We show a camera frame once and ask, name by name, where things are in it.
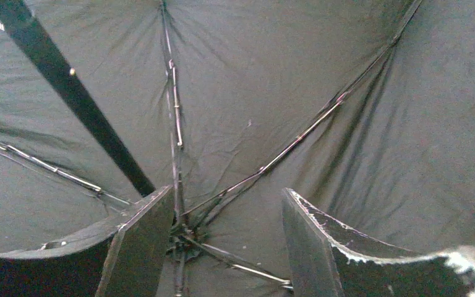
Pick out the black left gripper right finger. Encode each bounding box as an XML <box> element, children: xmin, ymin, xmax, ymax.
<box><xmin>282</xmin><ymin>188</ymin><xmax>475</xmax><ymax>296</ymax></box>

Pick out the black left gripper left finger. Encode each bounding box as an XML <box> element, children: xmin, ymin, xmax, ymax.
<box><xmin>0</xmin><ymin>186</ymin><xmax>174</xmax><ymax>296</ymax></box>

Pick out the lavender folding umbrella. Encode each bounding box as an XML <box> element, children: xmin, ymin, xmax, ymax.
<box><xmin>0</xmin><ymin>1</ymin><xmax>475</xmax><ymax>296</ymax></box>

